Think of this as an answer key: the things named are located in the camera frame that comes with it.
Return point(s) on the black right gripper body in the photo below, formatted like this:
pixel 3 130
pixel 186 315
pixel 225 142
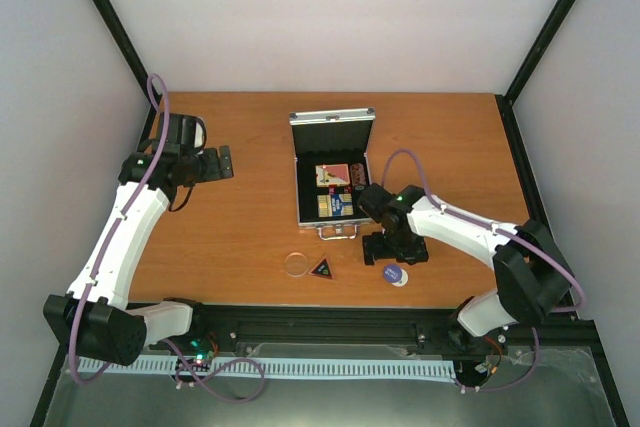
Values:
pixel 397 246

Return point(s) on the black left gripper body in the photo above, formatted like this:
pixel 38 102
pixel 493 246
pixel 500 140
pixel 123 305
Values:
pixel 196 171

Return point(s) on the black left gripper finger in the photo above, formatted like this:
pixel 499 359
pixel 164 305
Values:
pixel 210 165
pixel 225 162

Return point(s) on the purple round blind button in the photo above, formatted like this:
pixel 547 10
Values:
pixel 388 270

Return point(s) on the white round button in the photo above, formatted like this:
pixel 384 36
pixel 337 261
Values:
pixel 403 279

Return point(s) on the blue gold card deck box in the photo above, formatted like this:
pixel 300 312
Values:
pixel 335 205

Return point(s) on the red yellow card deck box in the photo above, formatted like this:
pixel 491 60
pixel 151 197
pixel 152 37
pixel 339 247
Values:
pixel 332 175

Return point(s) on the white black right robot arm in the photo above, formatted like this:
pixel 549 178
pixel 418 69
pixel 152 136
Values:
pixel 531 274

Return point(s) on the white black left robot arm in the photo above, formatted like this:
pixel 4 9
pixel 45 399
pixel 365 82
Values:
pixel 147 189

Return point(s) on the red black triangular chip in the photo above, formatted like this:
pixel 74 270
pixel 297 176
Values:
pixel 322 269

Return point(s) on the brown poker chip stack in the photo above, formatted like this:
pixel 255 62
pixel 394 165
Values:
pixel 358 176

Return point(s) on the clear round dealer button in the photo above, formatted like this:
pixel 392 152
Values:
pixel 296 264

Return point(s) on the aluminium poker case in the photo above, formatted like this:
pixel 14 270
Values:
pixel 339 136

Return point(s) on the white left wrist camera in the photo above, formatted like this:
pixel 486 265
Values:
pixel 200 136

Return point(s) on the black aluminium frame rail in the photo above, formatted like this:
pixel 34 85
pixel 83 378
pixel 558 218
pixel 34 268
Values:
pixel 325 329

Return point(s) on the light blue cable duct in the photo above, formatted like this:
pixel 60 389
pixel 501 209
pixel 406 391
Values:
pixel 287 368

